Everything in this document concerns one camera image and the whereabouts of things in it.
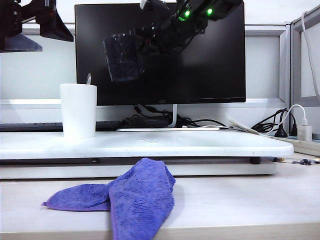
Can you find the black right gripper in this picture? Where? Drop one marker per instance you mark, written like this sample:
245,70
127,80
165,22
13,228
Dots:
167,37

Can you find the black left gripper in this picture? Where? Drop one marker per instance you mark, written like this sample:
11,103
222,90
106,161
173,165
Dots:
10,17

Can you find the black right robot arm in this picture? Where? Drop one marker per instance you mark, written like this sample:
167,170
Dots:
220,7

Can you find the white tall cup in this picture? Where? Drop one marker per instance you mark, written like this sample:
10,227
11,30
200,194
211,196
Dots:
78,112

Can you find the black power adapter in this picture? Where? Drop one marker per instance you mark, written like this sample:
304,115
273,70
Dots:
147,122

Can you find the black computer monitor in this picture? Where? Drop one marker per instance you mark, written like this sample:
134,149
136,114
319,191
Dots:
212,75

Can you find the black keyboard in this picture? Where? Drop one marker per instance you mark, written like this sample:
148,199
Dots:
25,126

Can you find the white raised board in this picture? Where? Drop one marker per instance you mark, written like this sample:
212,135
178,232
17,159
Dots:
175,147

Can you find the grey office partition panel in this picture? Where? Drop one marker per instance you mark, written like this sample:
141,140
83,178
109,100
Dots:
265,62

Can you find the stack of papers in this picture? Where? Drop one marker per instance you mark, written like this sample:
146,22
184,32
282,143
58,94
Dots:
245,128

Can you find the purple microfiber cloth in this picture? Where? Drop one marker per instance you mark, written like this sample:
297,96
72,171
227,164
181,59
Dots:
140,200

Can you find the black rubber foot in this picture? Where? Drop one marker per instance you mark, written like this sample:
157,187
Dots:
255,160

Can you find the black power plug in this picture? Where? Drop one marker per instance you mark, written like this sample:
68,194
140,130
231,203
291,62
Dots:
281,132

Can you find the white usb charger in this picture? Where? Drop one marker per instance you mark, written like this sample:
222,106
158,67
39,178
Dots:
304,132

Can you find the white power strip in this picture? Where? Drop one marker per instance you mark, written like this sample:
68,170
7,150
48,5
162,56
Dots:
300,145

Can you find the small black clip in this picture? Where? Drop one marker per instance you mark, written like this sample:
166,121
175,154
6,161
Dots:
305,162

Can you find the grey side partition frame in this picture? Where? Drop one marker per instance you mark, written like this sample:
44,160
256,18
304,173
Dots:
296,75

